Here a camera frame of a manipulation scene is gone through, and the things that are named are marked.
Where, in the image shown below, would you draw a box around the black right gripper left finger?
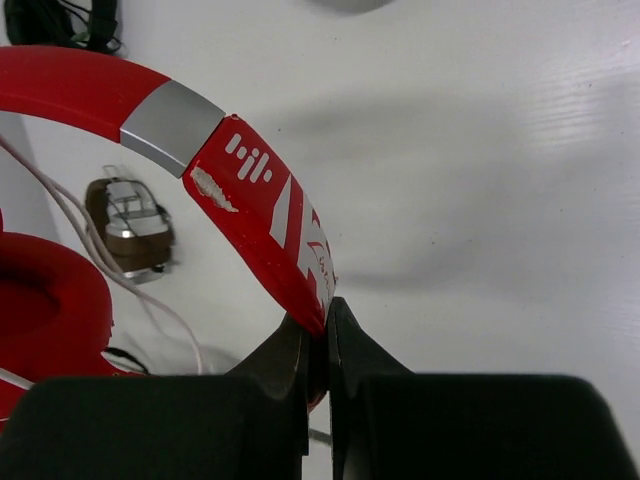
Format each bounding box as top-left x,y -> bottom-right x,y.
1,319 -> 306,479

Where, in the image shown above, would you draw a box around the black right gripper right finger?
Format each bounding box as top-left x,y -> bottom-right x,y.
326,297 -> 639,479

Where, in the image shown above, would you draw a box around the red headphones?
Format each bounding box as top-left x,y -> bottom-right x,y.
1,46 -> 336,418

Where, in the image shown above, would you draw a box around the white headphone cable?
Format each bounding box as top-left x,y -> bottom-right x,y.
0,132 -> 204,391

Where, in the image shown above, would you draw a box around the brown silver headphones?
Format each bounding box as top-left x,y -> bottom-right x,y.
84,165 -> 175,284

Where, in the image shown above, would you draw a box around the grey white headphones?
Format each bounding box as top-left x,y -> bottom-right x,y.
308,0 -> 394,16

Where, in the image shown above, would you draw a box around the black headphones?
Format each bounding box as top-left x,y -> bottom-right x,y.
2,0 -> 122,55

